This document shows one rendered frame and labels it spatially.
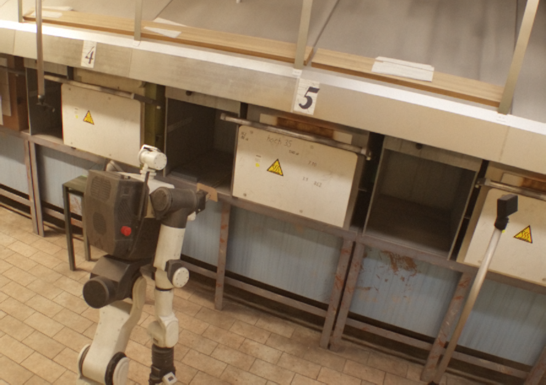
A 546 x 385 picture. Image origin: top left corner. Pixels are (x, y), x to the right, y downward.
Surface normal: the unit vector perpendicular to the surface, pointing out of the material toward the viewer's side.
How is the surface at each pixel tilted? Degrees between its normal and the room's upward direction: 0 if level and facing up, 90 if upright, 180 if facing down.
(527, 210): 90
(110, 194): 70
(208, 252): 90
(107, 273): 24
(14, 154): 90
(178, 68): 79
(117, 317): 49
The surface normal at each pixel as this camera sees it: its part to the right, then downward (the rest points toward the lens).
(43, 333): 0.13, -0.91
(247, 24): -0.08, -0.59
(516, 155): -0.32, 0.15
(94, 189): -0.54, -0.09
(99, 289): -0.18, -0.01
